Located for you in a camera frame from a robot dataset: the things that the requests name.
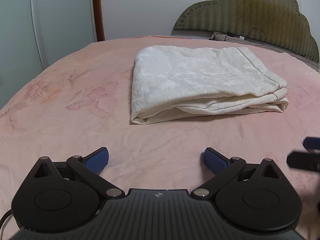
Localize white patterned pants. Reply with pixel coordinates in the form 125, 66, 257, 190
131, 46, 289, 125

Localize white wardrobe with flowers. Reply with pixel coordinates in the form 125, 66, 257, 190
1, 0, 97, 106

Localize brown pillow with cable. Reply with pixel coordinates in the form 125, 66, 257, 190
210, 28, 319, 71

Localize olive scalloped headboard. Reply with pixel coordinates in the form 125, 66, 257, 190
172, 0, 320, 63

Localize brown door frame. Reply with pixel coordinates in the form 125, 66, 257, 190
92, 0, 105, 42

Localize pink bed blanket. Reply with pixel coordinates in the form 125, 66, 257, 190
1, 36, 319, 239

